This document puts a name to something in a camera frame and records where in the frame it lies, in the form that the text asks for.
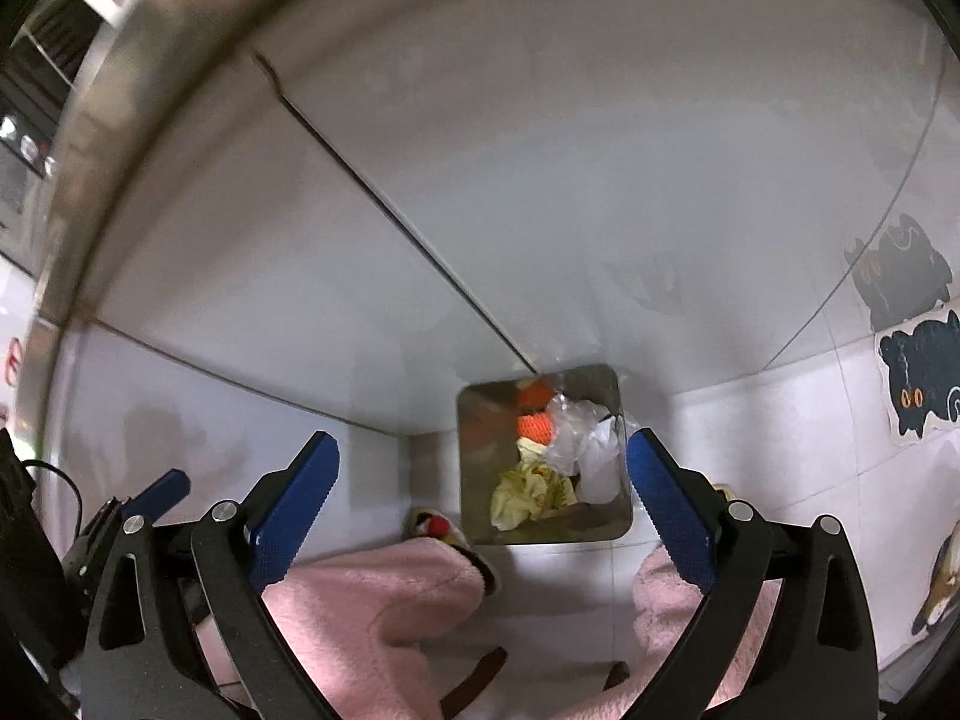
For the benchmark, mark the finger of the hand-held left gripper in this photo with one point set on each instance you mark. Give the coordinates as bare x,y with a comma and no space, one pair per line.
161,491

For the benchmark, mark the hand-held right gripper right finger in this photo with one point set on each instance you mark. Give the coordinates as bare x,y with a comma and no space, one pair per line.
671,517

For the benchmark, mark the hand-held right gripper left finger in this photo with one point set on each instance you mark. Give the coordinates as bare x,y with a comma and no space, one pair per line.
296,517

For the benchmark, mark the white plastic bag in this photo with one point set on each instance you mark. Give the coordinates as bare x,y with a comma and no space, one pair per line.
600,465

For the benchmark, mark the clear plastic wrap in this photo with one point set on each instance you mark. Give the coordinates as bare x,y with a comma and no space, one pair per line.
570,427

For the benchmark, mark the yellow wrapper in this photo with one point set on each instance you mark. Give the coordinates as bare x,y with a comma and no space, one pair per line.
525,495

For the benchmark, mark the orange mesh net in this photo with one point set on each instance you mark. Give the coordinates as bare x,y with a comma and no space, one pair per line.
534,427

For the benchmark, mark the metal trash bin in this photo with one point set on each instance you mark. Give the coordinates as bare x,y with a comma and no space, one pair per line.
480,420

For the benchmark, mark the pink fleece pants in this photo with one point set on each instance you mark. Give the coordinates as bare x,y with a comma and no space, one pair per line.
360,615

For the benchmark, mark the patterned slipper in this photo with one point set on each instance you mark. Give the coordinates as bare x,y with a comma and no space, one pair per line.
442,526

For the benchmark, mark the brown animal sticker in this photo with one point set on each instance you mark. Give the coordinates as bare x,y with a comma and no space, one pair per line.
937,585

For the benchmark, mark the black cat sticker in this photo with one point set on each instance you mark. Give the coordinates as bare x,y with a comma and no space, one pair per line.
922,375
904,270

